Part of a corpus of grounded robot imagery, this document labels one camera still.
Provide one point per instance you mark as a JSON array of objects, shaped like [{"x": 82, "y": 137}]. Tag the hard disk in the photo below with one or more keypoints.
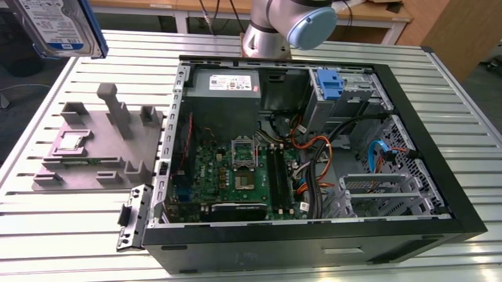
[{"x": 59, "y": 26}]

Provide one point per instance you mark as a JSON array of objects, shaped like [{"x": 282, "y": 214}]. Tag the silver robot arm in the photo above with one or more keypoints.
[{"x": 266, "y": 35}]

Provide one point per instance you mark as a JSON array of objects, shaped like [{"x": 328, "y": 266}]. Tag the metal disk bay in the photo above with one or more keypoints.
[{"x": 373, "y": 177}]

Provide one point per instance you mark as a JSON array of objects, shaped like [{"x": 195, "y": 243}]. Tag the CPU socket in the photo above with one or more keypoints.
[{"x": 245, "y": 181}]

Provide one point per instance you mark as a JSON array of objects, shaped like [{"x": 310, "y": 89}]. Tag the black RAM slot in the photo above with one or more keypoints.
[
  {"x": 284, "y": 179},
  {"x": 278, "y": 179},
  {"x": 273, "y": 179}
]

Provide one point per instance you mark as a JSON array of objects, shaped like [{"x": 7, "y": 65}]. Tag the green motherboard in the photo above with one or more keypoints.
[{"x": 211, "y": 176}]

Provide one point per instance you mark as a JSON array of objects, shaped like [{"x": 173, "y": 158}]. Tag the grey power supply unit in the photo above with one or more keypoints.
[{"x": 203, "y": 88}]

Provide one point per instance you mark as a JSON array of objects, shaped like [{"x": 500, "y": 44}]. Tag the metal optical drive cage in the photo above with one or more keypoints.
[{"x": 329, "y": 111}]

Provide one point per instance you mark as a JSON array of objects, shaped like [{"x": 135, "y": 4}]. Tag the black graphics card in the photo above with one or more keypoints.
[{"x": 235, "y": 210}]

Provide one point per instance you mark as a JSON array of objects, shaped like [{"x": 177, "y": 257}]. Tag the white barcode tag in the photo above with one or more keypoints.
[{"x": 305, "y": 206}]

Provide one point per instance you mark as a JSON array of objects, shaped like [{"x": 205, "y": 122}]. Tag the blue plastic drive latch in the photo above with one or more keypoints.
[{"x": 329, "y": 85}]

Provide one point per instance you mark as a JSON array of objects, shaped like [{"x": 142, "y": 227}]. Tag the black PC case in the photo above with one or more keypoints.
[{"x": 274, "y": 249}]

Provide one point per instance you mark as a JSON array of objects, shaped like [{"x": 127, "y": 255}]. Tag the grey parts rack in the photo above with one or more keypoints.
[{"x": 102, "y": 164}]

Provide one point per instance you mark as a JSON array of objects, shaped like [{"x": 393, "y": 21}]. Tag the green RAM stick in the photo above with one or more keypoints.
[{"x": 93, "y": 162}]

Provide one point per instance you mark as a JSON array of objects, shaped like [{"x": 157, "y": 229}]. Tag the silver CPU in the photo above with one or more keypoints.
[{"x": 71, "y": 143}]

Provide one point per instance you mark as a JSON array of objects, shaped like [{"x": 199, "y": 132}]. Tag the black office chair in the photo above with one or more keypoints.
[{"x": 19, "y": 67}]

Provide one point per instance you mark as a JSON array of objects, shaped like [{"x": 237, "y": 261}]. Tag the wooden cabinet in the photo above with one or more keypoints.
[{"x": 462, "y": 35}]

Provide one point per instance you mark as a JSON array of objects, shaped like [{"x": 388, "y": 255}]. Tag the black chair base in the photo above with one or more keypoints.
[{"x": 492, "y": 58}]

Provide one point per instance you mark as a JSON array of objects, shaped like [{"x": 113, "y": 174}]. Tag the metal card retainer bracket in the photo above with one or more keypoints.
[{"x": 137, "y": 211}]

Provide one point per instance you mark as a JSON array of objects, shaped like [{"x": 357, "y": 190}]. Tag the wooden desk white frame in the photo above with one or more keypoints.
[
  {"x": 373, "y": 14},
  {"x": 137, "y": 6}
]

